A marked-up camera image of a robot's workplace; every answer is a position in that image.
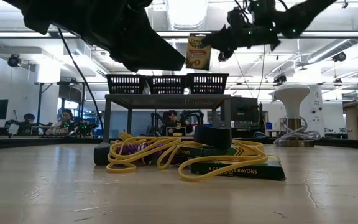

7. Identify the black plastic slotted basket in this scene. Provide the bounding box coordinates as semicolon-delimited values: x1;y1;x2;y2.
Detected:
106;73;149;95
186;73;230;95
145;75;188;95

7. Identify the silver ventilation duct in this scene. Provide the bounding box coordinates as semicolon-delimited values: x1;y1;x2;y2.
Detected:
165;0;209;63

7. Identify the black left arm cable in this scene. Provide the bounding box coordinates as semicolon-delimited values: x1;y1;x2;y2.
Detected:
57;28;104;133

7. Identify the Crayola crayon box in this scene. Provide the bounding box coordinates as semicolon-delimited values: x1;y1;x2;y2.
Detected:
175;145;241;159
191;154;287;182
185;33;213;71

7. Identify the black ceiling camera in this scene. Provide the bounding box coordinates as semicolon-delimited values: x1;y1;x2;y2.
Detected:
7;53;22;68
218;46;233;62
273;73;288;85
332;51;347;63

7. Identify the grey metal table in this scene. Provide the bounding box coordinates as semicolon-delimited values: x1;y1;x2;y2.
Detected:
103;93;232;149

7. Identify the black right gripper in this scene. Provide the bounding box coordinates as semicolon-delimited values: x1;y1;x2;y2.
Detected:
200;0;282;54

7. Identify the white coiled lamp cable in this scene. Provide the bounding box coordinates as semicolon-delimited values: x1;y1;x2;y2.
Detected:
273;116;321;146

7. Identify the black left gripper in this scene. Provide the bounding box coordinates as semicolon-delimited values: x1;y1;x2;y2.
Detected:
51;0;186;73

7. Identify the person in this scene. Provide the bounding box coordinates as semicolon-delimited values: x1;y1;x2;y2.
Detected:
162;110;195;137
47;108;75;137
4;113;43;137

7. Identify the white cylindrical column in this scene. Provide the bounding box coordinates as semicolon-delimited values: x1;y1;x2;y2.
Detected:
300;84;326;138

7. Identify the black metal rack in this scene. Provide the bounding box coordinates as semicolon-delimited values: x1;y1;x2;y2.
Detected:
35;81;86;125

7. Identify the white pedestal stand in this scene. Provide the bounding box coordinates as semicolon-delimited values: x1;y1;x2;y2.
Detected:
273;83;315;148

